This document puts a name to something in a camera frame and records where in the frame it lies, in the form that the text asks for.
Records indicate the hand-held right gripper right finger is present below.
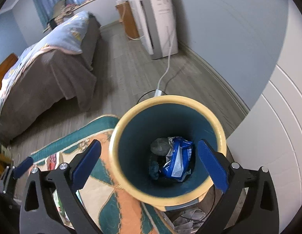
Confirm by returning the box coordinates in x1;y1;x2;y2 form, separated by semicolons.
197;139;280;234

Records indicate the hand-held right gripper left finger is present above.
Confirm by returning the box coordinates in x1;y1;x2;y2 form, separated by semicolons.
19;139;103;234

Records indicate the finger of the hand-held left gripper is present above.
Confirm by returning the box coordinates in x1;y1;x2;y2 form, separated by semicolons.
2;156;34;194

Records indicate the blue snack packet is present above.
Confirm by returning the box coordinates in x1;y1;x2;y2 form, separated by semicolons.
161;136;196;182

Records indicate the yellow rimmed teal bin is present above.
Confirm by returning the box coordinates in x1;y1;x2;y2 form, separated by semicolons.
109;96;226;212

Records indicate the wooden side furniture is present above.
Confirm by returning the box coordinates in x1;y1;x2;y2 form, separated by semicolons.
0;149;13;183

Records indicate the red snack wrapper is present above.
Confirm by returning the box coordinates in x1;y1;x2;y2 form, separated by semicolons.
45;152;59;171

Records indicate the teal and orange printed cushion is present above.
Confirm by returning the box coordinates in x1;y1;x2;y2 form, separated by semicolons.
30;114;181;234

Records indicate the crumpled clear plastic bag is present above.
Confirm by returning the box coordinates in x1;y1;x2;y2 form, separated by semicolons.
150;138;171;155

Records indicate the dark teal crumpled wrapper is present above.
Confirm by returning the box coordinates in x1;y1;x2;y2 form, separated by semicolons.
148;155;163;179

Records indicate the crumpled newspaper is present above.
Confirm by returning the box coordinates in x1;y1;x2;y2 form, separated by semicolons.
172;208;207;234

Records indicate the white panelled wardrobe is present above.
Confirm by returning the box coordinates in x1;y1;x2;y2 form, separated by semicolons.
226;0;302;232

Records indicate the bed with grey bedspread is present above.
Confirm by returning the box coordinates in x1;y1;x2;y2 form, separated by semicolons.
0;15;103;144

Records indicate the wooden bed headboard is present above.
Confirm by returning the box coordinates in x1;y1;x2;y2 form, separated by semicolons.
0;53;18;95

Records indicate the blue patterned quilt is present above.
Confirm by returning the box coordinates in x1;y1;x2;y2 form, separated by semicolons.
0;10;90;120

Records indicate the wooden cabinet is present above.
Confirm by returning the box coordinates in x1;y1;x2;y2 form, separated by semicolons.
115;1;140;39

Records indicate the pile of clothes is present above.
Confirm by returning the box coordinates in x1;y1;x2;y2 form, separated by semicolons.
44;0;79;33

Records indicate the white air purifier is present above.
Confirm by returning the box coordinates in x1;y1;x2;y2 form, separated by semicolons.
127;0;179;61

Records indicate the blue curtain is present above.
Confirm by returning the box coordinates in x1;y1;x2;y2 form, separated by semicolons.
31;0;93;27

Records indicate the black cable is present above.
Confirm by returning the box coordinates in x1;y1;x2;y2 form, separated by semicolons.
137;90;156;103

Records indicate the white power cable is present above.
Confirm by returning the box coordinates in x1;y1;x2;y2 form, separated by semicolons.
154;28;176;97

